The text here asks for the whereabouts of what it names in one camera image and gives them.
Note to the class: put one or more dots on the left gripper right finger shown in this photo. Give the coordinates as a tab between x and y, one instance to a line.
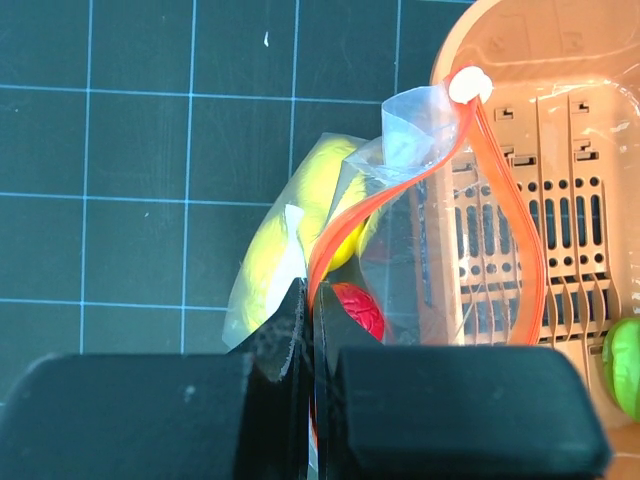
447	412

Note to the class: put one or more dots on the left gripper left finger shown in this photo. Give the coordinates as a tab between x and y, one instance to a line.
239	415

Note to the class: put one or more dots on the red apple toy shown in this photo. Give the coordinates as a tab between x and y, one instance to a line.
361	307

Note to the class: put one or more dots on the single clear zip bag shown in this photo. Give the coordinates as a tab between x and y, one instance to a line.
456	258

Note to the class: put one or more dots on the yellow mango toy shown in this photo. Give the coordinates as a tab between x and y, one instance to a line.
280	249

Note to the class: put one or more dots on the orange plastic basket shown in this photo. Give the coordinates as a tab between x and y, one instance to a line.
565	110

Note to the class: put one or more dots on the yellow lemon toy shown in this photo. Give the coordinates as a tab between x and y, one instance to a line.
357	239

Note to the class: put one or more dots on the green fruit toy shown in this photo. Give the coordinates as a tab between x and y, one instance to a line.
620	358

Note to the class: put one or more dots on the black grid mat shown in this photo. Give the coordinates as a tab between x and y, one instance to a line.
142	143

